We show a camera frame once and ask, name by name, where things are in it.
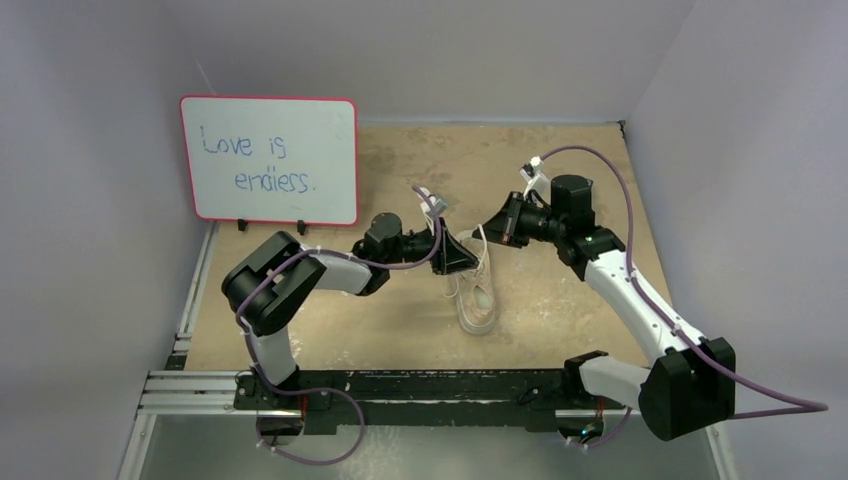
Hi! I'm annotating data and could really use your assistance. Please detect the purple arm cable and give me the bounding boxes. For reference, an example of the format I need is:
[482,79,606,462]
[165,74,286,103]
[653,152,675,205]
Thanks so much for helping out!
[235,184,444,467]
[539,145,829,452]

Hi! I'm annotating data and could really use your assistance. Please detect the silver aluminium frame rails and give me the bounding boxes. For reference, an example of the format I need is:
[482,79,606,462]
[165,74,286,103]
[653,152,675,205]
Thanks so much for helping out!
[120,223,739,479]

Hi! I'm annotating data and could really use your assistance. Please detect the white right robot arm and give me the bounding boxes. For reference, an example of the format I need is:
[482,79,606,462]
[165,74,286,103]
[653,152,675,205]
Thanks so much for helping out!
[473,175,736,441]

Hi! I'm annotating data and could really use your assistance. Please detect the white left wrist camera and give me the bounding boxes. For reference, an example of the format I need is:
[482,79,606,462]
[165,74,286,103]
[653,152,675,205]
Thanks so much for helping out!
[418,188,447,219]

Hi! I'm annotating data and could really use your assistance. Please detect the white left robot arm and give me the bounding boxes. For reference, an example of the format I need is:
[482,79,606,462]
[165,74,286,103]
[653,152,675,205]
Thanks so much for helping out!
[221,213,481,409]

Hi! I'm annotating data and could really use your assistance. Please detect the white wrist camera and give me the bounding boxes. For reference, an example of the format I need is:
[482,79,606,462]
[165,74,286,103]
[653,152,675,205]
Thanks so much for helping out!
[418,188,447,219]
[519,156,550,198]

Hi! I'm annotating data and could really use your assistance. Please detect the beige canvas sneaker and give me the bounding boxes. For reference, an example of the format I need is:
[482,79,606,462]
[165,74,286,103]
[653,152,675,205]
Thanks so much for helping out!
[448,224,496,336]

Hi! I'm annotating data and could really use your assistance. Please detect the white shoelace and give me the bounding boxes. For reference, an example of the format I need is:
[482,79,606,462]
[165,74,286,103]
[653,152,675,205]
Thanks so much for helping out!
[450,225,495,317]

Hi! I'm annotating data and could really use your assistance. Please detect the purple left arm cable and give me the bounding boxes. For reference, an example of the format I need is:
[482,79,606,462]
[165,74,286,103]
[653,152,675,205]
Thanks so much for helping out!
[235,184,444,467]

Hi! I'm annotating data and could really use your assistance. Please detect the red framed whiteboard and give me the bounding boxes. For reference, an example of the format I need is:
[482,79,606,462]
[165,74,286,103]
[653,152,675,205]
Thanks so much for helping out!
[179,95,359,226]

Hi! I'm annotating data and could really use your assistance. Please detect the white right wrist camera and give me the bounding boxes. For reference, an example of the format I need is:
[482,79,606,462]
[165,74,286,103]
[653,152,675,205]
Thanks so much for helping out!
[519,156,550,198]

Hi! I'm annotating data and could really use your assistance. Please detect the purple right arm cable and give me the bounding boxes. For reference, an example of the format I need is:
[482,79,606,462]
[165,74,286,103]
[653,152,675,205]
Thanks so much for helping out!
[539,145,829,452]

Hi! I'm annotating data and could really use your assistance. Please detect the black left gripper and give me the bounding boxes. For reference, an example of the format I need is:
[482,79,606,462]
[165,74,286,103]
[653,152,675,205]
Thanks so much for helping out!
[383,218,479,275]

